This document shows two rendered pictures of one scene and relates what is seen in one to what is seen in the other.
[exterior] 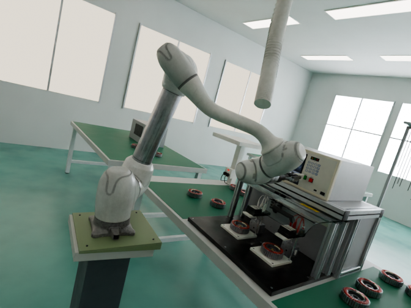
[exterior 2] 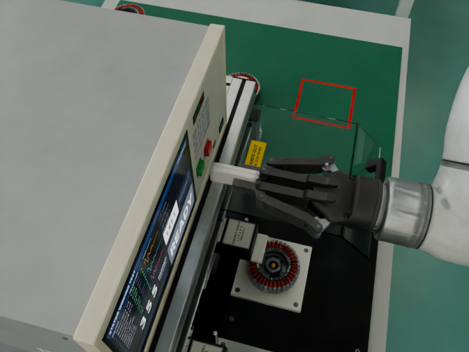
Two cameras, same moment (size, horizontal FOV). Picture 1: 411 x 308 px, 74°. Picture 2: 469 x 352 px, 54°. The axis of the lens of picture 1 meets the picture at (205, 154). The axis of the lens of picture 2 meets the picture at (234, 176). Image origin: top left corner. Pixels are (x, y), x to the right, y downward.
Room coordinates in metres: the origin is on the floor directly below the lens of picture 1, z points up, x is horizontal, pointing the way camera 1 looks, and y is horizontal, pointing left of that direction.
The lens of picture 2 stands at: (1.57, -0.19, 1.74)
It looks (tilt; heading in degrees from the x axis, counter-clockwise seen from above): 57 degrees down; 232
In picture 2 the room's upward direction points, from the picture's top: straight up
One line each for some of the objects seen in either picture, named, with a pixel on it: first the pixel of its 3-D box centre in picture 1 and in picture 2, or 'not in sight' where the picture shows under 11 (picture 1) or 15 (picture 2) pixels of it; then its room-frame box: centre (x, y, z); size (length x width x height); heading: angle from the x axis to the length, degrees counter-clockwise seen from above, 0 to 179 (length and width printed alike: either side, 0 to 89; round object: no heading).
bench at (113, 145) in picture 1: (125, 170); not in sight; (3.37, 0.93, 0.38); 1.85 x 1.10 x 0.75; 38
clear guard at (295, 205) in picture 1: (302, 215); (288, 172); (1.21, -0.50, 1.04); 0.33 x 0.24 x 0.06; 128
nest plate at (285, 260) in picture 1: (270, 255); (272, 270); (1.27, -0.44, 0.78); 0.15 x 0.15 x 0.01; 38
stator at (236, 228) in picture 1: (240, 227); not in sight; (1.46, -0.29, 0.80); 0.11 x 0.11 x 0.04
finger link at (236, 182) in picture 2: not in sight; (248, 193); (1.35, -0.44, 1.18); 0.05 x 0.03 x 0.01; 128
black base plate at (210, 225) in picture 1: (254, 244); (252, 325); (1.38, -0.38, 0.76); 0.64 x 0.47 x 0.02; 38
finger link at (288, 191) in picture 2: not in sight; (294, 196); (1.31, -0.40, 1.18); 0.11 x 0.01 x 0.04; 129
